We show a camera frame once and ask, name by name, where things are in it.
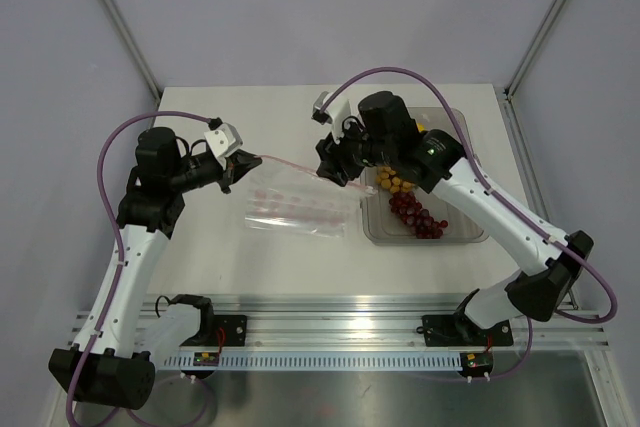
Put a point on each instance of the red grape bunch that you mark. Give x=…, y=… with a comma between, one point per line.
x=412, y=214

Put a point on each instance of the aluminium frame post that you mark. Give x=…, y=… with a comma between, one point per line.
x=543, y=32
x=122, y=30

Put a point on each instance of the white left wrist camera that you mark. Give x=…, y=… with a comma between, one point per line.
x=223, y=140

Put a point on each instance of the left small circuit board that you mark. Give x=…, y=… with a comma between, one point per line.
x=210, y=359

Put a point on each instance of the aluminium mounting rail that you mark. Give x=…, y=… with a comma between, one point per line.
x=363, y=333

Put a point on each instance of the left aluminium frame post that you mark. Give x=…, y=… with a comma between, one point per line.
x=122, y=30

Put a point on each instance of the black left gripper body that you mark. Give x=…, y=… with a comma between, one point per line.
x=194, y=172

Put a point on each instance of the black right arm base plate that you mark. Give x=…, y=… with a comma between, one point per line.
x=447, y=331

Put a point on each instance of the right aluminium frame post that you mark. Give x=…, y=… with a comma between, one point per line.
x=543, y=32

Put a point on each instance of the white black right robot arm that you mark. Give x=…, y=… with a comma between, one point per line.
x=383, y=133

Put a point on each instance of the right small circuit board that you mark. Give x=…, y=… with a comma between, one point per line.
x=477, y=363

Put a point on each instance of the clear grey plastic bin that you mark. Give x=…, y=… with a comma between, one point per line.
x=383, y=228

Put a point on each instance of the small circuit board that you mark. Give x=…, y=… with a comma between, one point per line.
x=477, y=363
x=210, y=359

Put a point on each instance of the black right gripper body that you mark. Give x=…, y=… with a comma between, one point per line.
x=355, y=151

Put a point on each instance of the clear red-dotted zip bag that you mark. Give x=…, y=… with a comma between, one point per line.
x=290, y=198

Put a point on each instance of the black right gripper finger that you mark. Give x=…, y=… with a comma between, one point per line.
x=325, y=148
x=334, y=171

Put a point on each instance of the brown longan bunch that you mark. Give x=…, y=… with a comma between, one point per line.
x=388, y=179

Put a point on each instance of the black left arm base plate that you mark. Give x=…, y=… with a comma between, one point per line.
x=231, y=330

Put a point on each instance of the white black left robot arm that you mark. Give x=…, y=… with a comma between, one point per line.
x=109, y=363

